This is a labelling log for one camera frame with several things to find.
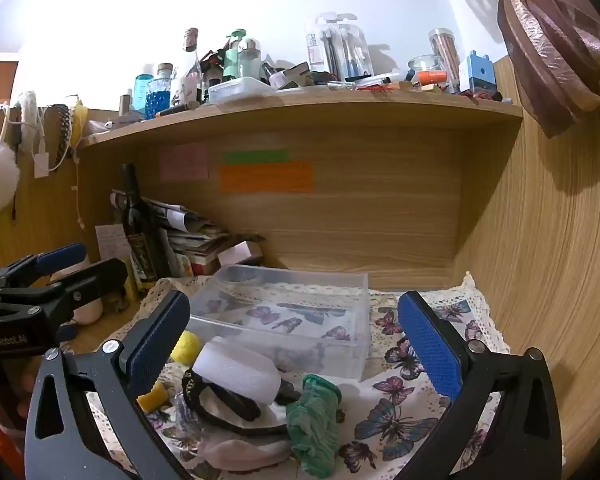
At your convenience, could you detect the light blue bottle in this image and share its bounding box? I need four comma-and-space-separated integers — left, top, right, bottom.
135, 62, 156, 111

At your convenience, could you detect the green cloth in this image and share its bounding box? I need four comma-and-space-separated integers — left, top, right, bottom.
286, 374, 342, 478

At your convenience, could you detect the clear plastic box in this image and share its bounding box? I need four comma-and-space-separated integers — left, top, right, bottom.
187, 265, 371, 381

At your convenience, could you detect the white paper note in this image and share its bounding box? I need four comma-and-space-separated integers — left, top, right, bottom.
95, 225, 131, 262

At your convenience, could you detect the white fluffy hair band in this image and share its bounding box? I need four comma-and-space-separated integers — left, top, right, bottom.
20, 91, 43, 153

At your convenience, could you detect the white pad black trim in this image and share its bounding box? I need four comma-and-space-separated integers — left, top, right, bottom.
197, 390, 291, 436

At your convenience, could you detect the pink and white box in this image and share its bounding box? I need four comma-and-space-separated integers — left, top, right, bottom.
217, 241, 266, 267

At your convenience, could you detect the orange sticky note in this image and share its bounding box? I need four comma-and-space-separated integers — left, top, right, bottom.
219, 161, 314, 194

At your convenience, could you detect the brown hanging bag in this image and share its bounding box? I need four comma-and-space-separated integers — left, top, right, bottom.
497, 0, 600, 138

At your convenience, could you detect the dark wine bottle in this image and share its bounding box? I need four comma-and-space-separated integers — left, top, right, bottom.
119, 163, 163, 296

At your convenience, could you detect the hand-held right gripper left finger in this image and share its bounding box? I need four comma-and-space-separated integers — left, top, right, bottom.
24, 290, 191, 480

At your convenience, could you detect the yellow sponge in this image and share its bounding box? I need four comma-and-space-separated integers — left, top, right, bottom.
137, 380, 168, 413
170, 331, 202, 363

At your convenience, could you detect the green sticky note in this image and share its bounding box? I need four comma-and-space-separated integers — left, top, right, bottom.
223, 150, 290, 164

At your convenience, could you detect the clear glass corked bottle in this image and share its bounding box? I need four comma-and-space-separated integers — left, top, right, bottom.
182, 27, 203, 106

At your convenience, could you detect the white pom-pom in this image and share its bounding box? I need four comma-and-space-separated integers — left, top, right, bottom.
0, 142, 21, 215

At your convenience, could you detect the black headband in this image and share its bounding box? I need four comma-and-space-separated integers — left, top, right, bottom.
181, 367, 263, 422

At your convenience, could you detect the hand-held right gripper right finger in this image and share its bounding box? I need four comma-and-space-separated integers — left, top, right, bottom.
397, 290, 566, 480

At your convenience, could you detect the stack of magazines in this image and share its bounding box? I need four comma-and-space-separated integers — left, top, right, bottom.
111, 189, 231, 278

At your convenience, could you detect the green pump bottle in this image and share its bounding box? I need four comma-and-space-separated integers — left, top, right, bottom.
223, 27, 246, 81

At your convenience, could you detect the brush blister pack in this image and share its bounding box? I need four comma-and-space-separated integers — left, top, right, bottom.
307, 12, 358, 81
337, 22, 373, 78

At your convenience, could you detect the short glass jar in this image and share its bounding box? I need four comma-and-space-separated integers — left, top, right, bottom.
408, 55, 443, 83

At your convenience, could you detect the frosted glass bottle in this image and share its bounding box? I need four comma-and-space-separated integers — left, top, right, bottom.
238, 38, 263, 78

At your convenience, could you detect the pink sticky note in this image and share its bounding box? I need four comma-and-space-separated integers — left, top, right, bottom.
160, 144, 210, 182

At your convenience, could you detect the yellow hanging item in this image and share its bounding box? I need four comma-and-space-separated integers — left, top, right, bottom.
72, 100, 88, 136

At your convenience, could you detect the butterfly print lace tablecloth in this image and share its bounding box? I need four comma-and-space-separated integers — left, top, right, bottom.
87, 272, 511, 480

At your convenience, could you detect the blue liquid bottle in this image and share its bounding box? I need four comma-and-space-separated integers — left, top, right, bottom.
146, 63, 175, 120

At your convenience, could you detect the white translucent container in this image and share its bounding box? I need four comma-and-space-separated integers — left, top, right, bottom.
207, 77, 276, 105

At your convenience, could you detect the clear jar of sticks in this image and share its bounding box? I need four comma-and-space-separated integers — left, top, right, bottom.
428, 28, 461, 83

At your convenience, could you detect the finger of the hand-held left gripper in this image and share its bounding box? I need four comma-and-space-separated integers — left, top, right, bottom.
0, 258, 128, 322
0, 242, 88, 291

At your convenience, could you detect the braided bracelet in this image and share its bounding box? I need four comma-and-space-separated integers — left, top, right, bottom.
55, 105, 73, 171

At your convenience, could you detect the blue plastic box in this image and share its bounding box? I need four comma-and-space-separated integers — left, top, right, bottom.
460, 51, 496, 96

